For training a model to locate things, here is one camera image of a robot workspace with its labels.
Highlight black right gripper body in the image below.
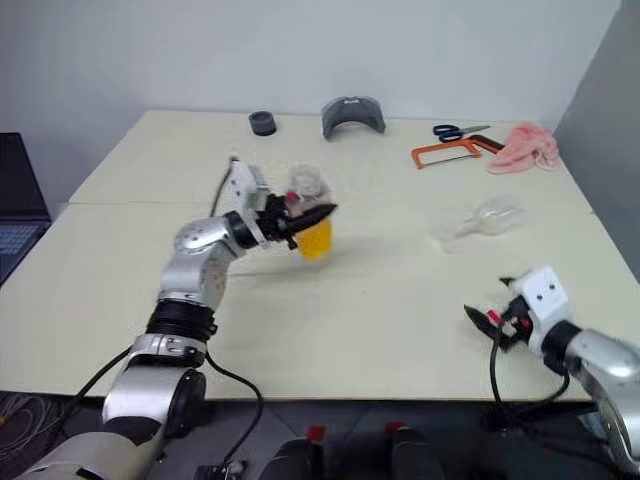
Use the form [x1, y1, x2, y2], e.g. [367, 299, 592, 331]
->
[491, 294, 535, 352]

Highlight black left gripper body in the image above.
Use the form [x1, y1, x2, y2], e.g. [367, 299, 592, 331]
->
[256, 191, 300, 252]

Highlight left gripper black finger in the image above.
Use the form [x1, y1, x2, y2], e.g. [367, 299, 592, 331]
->
[290, 202, 339, 237]

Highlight bottle with orange liquid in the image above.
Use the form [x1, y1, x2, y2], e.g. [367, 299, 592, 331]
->
[286, 161, 336, 264]

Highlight grey curved visor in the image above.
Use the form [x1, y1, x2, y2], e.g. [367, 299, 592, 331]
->
[320, 95, 388, 142]

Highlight orange hacksaw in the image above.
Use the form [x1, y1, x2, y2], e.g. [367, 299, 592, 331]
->
[411, 133, 507, 172]

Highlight pink cloth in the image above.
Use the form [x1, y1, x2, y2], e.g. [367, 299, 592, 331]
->
[486, 121, 562, 176]

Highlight dark laptop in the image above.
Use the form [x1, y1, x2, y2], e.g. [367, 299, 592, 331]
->
[0, 131, 53, 287]

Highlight small dark floor device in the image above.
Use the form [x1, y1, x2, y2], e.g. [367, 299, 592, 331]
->
[194, 458, 249, 480]

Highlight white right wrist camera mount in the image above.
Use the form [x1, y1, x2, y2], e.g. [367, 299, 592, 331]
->
[516, 265, 572, 354]

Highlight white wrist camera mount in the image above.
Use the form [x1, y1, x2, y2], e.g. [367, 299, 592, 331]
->
[516, 265, 572, 354]
[226, 160, 272, 247]

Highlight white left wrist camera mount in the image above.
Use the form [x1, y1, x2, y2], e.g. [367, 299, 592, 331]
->
[226, 160, 272, 247]

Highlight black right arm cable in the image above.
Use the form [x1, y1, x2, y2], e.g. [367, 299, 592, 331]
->
[480, 337, 604, 451]

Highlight blue handled scissors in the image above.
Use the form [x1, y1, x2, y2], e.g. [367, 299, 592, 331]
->
[432, 123, 493, 144]

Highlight white floor cables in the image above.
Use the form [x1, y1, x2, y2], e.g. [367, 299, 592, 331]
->
[0, 391, 67, 452]

